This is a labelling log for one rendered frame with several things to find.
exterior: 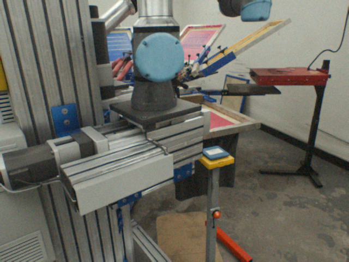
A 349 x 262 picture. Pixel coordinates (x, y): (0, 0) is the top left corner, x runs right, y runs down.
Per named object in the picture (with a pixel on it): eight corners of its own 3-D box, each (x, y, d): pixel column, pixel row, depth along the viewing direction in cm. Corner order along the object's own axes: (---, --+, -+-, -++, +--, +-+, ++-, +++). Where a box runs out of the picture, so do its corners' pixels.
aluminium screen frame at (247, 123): (260, 127, 144) (260, 121, 142) (165, 147, 123) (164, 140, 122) (196, 97, 212) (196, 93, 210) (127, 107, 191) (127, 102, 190)
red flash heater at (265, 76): (310, 78, 256) (312, 66, 252) (331, 87, 214) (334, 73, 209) (248, 78, 264) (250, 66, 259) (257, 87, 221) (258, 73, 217)
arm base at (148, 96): (146, 114, 73) (144, 80, 70) (122, 103, 85) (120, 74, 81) (186, 105, 82) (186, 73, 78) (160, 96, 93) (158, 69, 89)
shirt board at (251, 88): (270, 91, 263) (271, 83, 260) (281, 101, 226) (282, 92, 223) (145, 90, 280) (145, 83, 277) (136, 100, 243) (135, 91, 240)
